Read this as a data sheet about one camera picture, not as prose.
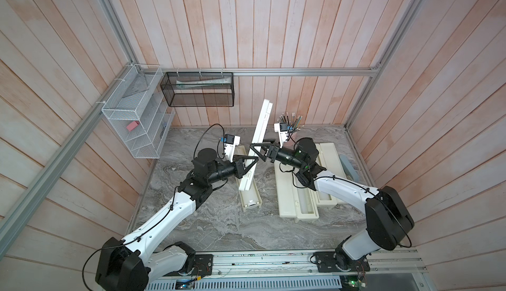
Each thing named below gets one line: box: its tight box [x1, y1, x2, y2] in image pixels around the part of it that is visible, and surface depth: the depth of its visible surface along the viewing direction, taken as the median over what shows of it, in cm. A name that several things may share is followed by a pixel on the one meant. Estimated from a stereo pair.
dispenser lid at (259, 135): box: [239, 98, 274, 191], surface depth 69 cm
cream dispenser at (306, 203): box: [292, 184, 320, 221], surface depth 83 cm
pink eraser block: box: [125, 120, 140, 132], surface depth 84 cm
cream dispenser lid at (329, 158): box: [318, 142, 346, 176], surface depth 99 cm
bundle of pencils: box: [276, 111, 305, 133], surface depth 109 cm
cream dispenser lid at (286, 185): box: [274, 159, 298, 218], surface depth 84 cm
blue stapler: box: [339, 154, 360, 183], surface depth 97 cm
